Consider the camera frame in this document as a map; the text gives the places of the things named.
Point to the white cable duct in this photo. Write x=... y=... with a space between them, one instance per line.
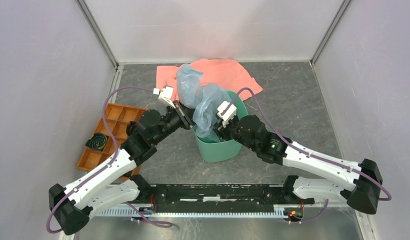
x=127 y=211

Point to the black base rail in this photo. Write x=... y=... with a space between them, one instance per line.
x=217 y=198

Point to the green trash bin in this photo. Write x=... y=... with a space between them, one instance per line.
x=216 y=151

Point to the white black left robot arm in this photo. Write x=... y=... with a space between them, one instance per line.
x=73 y=205

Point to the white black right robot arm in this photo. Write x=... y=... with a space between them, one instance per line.
x=357 y=183

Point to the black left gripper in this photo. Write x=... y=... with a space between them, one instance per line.
x=186 y=114

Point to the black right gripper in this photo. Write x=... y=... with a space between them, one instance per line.
x=222 y=132

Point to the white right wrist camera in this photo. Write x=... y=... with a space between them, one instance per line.
x=226 y=112

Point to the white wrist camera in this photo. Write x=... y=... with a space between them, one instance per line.
x=226 y=112
x=165 y=95

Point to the orange wooden divided tray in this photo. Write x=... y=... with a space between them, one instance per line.
x=118 y=117

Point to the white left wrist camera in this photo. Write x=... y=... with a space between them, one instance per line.
x=165 y=95

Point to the translucent blue trash bag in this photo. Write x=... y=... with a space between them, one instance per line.
x=204 y=99

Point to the pink cloth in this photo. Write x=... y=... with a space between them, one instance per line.
x=226 y=73

